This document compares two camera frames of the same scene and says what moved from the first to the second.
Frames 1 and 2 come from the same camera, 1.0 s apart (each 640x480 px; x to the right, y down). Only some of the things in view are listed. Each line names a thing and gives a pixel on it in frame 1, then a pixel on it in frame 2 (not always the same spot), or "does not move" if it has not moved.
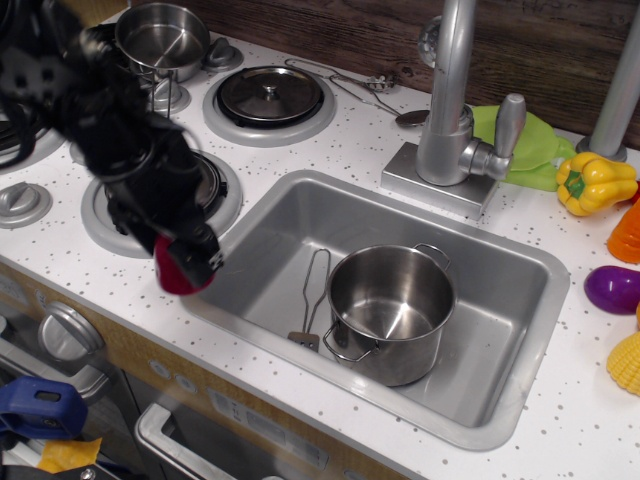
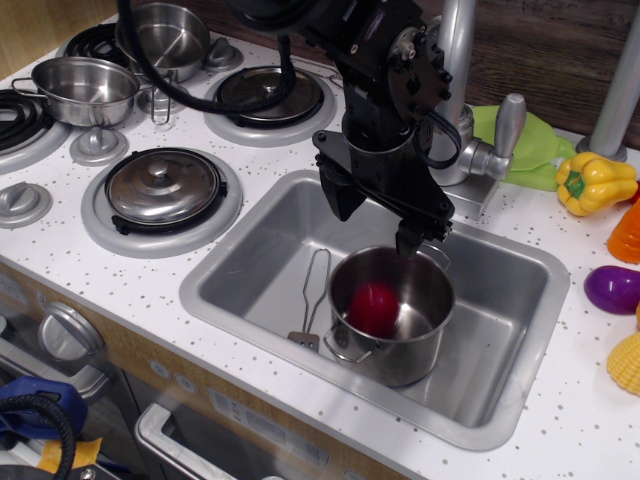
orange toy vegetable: [624, 241] does not move
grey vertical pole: [620, 99] does not move
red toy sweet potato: [169, 272] → [374, 307]
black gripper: [158, 199] → [391, 167]
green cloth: [538, 153] does not move
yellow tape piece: [63, 455] does not move
